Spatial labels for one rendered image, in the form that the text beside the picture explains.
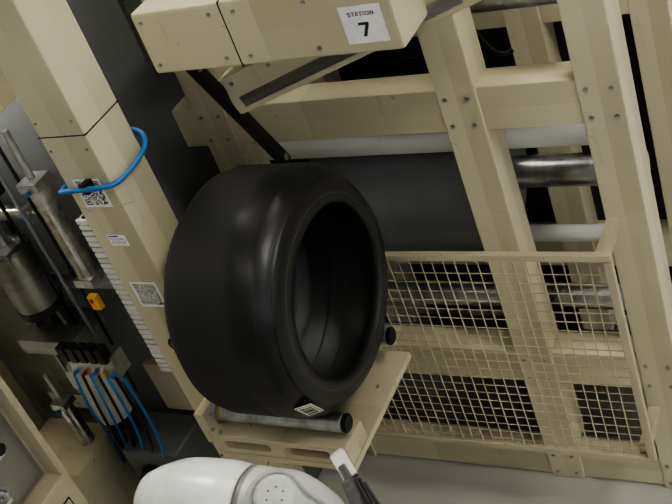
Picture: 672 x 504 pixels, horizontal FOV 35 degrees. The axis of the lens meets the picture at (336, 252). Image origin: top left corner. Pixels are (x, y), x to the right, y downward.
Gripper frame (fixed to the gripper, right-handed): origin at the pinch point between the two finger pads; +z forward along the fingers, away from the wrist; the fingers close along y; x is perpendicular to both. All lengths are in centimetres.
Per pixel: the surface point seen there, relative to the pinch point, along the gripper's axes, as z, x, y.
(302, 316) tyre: 50, 2, 25
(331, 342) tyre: 39.5, 4.5, 25.6
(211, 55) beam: 77, 31, -35
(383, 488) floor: 41, -30, 119
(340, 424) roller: 15.1, -0.6, 14.4
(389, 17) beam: 49, 64, -38
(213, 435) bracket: 34.0, -29.0, 15.2
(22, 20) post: 81, 11, -69
